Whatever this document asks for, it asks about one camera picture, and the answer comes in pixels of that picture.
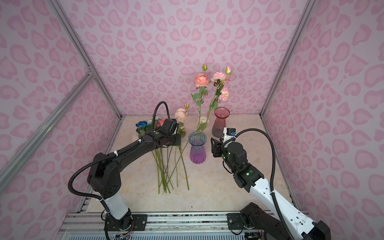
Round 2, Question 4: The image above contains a purple blue glass vase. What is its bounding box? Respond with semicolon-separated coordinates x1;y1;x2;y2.
188;131;207;164

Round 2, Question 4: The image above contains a flower bunch on table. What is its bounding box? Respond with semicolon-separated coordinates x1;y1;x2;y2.
135;117;173;194

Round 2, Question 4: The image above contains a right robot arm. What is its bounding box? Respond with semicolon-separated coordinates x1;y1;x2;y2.
211;138;331;240

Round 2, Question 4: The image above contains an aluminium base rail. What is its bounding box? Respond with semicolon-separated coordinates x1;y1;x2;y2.
55;211;319;240

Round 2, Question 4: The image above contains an aluminium frame post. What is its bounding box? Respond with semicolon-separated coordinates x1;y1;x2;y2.
260;0;319;119
47;0;123;120

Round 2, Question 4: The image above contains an aluminium frame post right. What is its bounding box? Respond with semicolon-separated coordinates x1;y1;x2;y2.
260;0;319;119

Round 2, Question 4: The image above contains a pink multi bloom rose stem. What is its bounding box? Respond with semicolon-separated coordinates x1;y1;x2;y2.
202;66;233;131

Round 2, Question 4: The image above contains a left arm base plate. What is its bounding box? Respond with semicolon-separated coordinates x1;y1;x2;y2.
104;214;148;232

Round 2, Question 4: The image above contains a blue flower stem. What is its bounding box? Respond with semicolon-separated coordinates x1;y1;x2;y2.
136;121;148;128

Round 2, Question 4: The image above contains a black cable conduit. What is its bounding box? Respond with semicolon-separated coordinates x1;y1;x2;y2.
221;128;296;240
67;101;171;201

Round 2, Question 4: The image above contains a peach rose stem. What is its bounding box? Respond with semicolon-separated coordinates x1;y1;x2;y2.
164;104;190;193

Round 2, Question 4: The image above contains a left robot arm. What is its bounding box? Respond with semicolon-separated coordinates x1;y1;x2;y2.
87;119;181;221

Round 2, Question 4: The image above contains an aluminium diagonal frame bar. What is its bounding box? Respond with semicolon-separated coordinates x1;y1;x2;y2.
1;71;94;193

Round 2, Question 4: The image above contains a right black cable conduit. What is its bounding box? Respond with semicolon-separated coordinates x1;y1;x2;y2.
221;128;296;240

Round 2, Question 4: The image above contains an aluminium frame post left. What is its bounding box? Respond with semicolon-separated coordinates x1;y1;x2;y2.
47;0;123;120

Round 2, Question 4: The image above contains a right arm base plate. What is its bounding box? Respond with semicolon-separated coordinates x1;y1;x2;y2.
226;213;245;231

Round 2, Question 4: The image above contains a left black cable conduit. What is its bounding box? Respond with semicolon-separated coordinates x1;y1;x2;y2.
67;101;171;201

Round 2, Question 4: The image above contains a red grey glass vase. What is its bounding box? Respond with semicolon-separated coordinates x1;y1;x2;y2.
212;107;230;138

